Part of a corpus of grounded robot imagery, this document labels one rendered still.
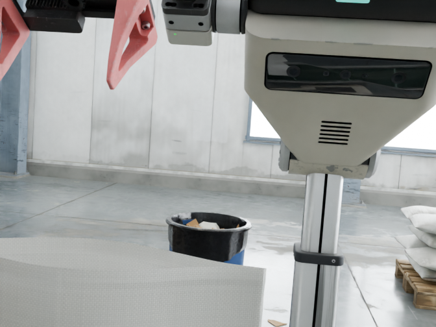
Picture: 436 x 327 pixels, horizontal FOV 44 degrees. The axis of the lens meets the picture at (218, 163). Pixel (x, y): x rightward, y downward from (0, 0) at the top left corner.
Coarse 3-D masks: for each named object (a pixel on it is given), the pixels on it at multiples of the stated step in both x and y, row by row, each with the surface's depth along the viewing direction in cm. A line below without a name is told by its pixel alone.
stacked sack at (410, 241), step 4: (396, 236) 447; (400, 236) 442; (404, 236) 438; (408, 236) 435; (412, 236) 432; (416, 236) 430; (396, 240) 443; (400, 240) 434; (404, 240) 429; (408, 240) 424; (412, 240) 421; (416, 240) 419; (404, 244) 422; (408, 244) 417; (412, 244) 414; (416, 244) 413; (420, 244) 412; (424, 244) 412
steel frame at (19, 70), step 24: (24, 0) 848; (0, 48) 864; (24, 48) 860; (24, 72) 867; (0, 96) 876; (24, 96) 873; (0, 120) 881; (24, 120) 880; (0, 144) 885; (24, 144) 886; (0, 168) 888; (24, 168) 893
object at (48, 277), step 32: (0, 256) 74; (32, 256) 76; (64, 256) 77; (96, 256) 77; (128, 256) 77; (160, 256) 74; (192, 256) 72; (0, 288) 65; (32, 288) 63; (64, 288) 63; (96, 288) 63; (128, 288) 64; (160, 288) 65; (192, 288) 67; (224, 288) 68; (256, 288) 68; (0, 320) 66; (32, 320) 64; (64, 320) 63; (96, 320) 63; (128, 320) 64; (160, 320) 66; (192, 320) 67; (224, 320) 68; (256, 320) 69
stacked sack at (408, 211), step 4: (404, 208) 438; (408, 208) 430; (412, 208) 425; (416, 208) 422; (420, 208) 421; (424, 208) 421; (428, 208) 422; (432, 208) 423; (404, 212) 427; (408, 212) 418; (412, 212) 414; (416, 212) 413; (420, 212) 412; (424, 212) 411; (428, 212) 410; (432, 212) 409; (408, 216) 410
